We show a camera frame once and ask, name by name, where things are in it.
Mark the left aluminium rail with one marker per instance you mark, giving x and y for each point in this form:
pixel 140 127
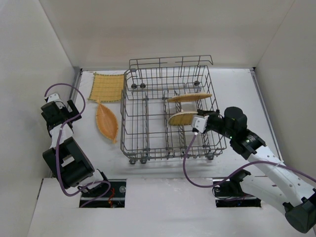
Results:
pixel 75 83

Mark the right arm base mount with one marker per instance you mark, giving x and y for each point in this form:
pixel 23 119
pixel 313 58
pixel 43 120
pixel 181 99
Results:
pixel 229 194

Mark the right aluminium rail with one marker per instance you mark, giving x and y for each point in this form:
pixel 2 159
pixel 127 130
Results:
pixel 272 133

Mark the yellow square woven plate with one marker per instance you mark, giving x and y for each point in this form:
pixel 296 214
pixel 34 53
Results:
pixel 106 88

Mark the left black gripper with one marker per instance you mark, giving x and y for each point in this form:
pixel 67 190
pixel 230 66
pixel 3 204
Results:
pixel 71 110

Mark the aluminium rail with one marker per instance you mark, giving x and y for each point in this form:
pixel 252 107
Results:
pixel 75 83
pixel 272 133

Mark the orange rounded woven plate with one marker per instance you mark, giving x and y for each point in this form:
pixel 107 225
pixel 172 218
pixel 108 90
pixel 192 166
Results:
pixel 189 97

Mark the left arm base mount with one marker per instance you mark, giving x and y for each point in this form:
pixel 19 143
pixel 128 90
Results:
pixel 113 198

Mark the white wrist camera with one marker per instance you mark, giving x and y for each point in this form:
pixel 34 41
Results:
pixel 199 123
pixel 54 98

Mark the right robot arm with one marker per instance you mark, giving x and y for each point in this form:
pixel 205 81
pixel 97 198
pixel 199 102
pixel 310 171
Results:
pixel 290 195

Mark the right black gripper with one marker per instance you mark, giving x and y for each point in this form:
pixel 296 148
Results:
pixel 208 118

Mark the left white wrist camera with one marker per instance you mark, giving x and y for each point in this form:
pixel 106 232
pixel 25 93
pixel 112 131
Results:
pixel 54 98

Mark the grey wire dish rack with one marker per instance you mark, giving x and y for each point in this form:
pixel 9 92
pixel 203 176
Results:
pixel 145 132

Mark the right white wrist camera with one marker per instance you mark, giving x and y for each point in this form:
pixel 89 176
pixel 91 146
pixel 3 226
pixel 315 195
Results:
pixel 199 123

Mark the orange leaf-shaped woven plate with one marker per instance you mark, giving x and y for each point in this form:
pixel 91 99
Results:
pixel 107 122

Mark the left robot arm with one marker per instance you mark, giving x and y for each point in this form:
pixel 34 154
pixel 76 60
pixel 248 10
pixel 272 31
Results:
pixel 66 160

